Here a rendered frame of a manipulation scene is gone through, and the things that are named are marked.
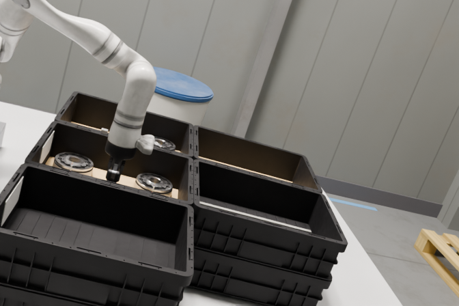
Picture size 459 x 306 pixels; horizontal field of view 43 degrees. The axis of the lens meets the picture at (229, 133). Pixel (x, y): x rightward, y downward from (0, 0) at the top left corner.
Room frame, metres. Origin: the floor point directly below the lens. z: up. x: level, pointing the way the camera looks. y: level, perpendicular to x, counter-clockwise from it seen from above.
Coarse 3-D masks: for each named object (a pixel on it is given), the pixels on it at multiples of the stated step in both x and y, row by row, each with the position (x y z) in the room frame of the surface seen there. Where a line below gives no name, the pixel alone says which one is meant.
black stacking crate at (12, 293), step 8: (0, 288) 0.90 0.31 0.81; (8, 288) 0.90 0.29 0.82; (16, 288) 0.90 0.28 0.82; (0, 296) 0.90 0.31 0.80; (8, 296) 0.90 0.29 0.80; (16, 296) 0.90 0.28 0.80; (24, 296) 0.90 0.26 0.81; (32, 296) 0.91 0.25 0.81; (40, 296) 0.91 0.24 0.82; (48, 296) 0.91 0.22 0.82; (56, 296) 0.92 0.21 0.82; (0, 304) 0.91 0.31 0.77; (8, 304) 0.91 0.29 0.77; (16, 304) 0.91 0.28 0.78; (24, 304) 0.92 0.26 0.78; (32, 304) 0.92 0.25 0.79; (40, 304) 0.91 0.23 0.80; (48, 304) 0.91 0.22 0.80; (56, 304) 0.91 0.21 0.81; (64, 304) 0.92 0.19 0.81; (72, 304) 0.92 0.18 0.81; (80, 304) 0.92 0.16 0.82; (88, 304) 0.93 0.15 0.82
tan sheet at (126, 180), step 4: (52, 156) 1.46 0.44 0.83; (48, 160) 1.44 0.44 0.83; (52, 160) 1.44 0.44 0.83; (48, 164) 1.41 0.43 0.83; (52, 164) 1.42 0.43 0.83; (96, 168) 1.49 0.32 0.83; (92, 172) 1.45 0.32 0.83; (96, 172) 1.46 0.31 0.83; (100, 172) 1.47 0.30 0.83; (104, 172) 1.48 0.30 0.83; (92, 176) 1.43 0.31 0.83; (96, 176) 1.44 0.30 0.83; (100, 176) 1.44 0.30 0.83; (104, 176) 1.45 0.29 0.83; (120, 176) 1.48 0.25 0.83; (124, 176) 1.49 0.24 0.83; (120, 180) 1.46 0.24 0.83; (124, 180) 1.47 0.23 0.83; (128, 180) 1.48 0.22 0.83; (132, 180) 1.48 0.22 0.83; (124, 184) 1.44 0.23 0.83; (128, 184) 1.45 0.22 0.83; (132, 184) 1.46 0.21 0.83; (172, 192) 1.50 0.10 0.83; (176, 192) 1.50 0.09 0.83; (172, 196) 1.47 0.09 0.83; (176, 196) 1.48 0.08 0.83
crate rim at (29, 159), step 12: (48, 132) 1.42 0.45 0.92; (84, 132) 1.48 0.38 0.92; (96, 132) 1.49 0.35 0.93; (36, 144) 1.29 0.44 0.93; (180, 156) 1.52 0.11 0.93; (48, 168) 1.19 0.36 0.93; (60, 168) 1.21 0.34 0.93; (192, 168) 1.46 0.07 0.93; (96, 180) 1.21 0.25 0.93; (192, 180) 1.38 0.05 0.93; (144, 192) 1.23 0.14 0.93; (192, 192) 1.32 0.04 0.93; (192, 204) 1.26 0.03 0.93
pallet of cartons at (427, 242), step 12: (420, 240) 3.65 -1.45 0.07; (432, 240) 3.55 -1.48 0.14; (444, 240) 3.66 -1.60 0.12; (456, 240) 3.68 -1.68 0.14; (420, 252) 3.60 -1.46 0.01; (432, 252) 3.62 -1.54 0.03; (444, 252) 3.42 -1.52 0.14; (456, 252) 3.80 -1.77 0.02; (432, 264) 3.46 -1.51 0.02; (456, 264) 3.29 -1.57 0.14; (444, 276) 3.34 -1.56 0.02; (456, 288) 3.22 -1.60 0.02
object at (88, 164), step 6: (60, 156) 1.42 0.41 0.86; (84, 156) 1.46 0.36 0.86; (60, 162) 1.38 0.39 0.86; (66, 162) 1.39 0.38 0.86; (84, 162) 1.43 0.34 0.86; (90, 162) 1.44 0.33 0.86; (66, 168) 1.37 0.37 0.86; (72, 168) 1.37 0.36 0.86; (78, 168) 1.38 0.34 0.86; (84, 168) 1.39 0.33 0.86; (90, 168) 1.41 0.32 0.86
